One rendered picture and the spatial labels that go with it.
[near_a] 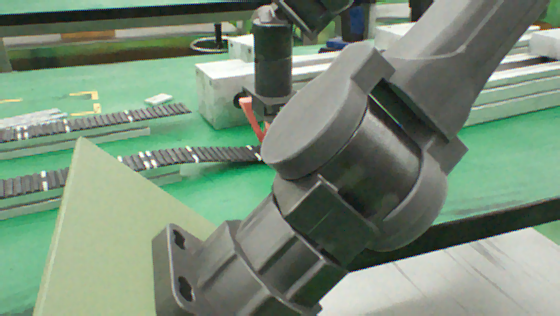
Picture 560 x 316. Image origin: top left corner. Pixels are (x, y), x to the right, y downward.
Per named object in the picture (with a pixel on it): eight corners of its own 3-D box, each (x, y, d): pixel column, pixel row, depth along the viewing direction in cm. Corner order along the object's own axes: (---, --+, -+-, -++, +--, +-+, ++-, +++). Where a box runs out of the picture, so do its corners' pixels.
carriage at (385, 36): (404, 70, 104) (408, 36, 101) (372, 57, 113) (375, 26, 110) (463, 60, 111) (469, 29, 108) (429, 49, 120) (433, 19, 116)
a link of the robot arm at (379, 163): (264, 237, 29) (326, 284, 31) (392, 110, 28) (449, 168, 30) (246, 175, 38) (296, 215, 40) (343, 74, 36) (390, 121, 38)
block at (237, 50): (261, 91, 110) (260, 48, 106) (229, 80, 118) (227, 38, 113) (294, 82, 116) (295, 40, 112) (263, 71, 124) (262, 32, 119)
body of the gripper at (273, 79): (278, 90, 83) (278, 44, 80) (308, 110, 75) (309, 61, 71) (241, 95, 81) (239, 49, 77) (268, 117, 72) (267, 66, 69)
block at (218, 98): (220, 134, 89) (217, 82, 85) (198, 112, 99) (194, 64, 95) (267, 126, 93) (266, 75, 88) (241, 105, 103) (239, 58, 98)
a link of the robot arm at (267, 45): (254, 18, 69) (295, 17, 69) (251, 8, 75) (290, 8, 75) (255, 68, 72) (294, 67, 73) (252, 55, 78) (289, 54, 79)
